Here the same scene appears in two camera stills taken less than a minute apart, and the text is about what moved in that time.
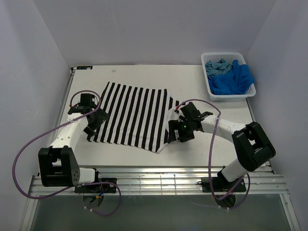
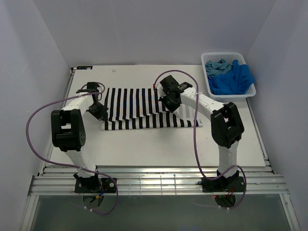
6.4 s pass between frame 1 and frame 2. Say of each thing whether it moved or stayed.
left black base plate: stayed
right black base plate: stayed
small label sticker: stayed
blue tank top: stayed
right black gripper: moved
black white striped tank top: moved
